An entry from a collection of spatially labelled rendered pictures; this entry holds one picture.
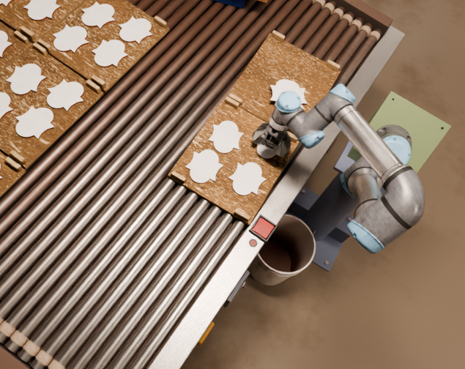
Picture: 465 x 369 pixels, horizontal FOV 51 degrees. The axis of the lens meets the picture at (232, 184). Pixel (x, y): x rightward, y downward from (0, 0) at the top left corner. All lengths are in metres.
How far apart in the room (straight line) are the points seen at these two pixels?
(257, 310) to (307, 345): 0.32
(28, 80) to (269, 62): 0.96
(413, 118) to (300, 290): 1.19
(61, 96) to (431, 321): 2.22
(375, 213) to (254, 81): 0.88
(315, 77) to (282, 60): 0.16
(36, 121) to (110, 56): 0.39
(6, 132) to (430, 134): 1.57
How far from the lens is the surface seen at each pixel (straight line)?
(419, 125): 1.98
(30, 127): 1.91
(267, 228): 1.75
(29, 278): 1.72
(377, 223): 1.39
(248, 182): 1.79
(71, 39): 2.11
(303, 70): 2.12
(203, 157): 1.81
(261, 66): 2.09
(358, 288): 2.82
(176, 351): 1.64
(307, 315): 2.70
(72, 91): 1.96
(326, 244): 2.81
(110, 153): 1.84
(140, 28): 2.13
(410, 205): 1.38
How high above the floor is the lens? 2.55
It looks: 65 degrees down
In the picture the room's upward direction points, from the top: 20 degrees clockwise
